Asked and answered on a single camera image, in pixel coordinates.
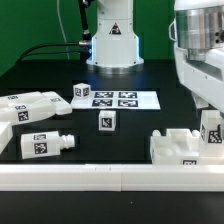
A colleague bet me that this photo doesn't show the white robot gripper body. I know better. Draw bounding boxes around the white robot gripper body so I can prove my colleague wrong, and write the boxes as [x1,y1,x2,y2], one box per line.
[169,19,224,114]

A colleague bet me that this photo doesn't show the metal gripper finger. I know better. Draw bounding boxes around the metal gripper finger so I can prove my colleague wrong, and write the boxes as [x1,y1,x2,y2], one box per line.
[192,94,209,109]

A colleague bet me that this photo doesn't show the white chair seat part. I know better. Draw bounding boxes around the white chair seat part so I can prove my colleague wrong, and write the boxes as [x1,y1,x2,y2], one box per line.
[150,129,224,166]

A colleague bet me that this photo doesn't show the white long chair back part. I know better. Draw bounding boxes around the white long chair back part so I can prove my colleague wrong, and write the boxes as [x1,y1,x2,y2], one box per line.
[0,91,72,115]

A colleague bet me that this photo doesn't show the small white tagged cube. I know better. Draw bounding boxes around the small white tagged cube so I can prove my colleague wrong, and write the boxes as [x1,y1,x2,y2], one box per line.
[98,110,116,131]

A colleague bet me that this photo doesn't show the paper sheet with tags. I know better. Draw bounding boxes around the paper sheet with tags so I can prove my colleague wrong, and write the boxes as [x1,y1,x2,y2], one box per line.
[71,91,161,110]

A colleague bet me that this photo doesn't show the rear white tagged cube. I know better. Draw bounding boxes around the rear white tagged cube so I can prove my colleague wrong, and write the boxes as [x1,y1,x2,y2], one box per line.
[73,83,91,99]

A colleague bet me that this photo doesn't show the white tagged bar part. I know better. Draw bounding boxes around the white tagged bar part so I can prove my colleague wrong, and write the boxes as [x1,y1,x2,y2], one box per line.
[0,101,56,126]

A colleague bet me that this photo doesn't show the white left fence block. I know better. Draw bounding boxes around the white left fence block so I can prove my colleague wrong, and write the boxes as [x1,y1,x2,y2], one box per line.
[0,122,13,154]

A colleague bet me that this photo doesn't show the thin white cable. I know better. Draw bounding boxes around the thin white cable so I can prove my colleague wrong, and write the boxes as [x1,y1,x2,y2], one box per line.
[56,0,72,61]

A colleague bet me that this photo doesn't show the black cables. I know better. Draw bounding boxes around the black cables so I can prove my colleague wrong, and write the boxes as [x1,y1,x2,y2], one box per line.
[16,40,93,64]

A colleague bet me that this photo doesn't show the white front fence rail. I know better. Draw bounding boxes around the white front fence rail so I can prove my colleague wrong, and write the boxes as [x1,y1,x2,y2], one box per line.
[0,164,224,192]

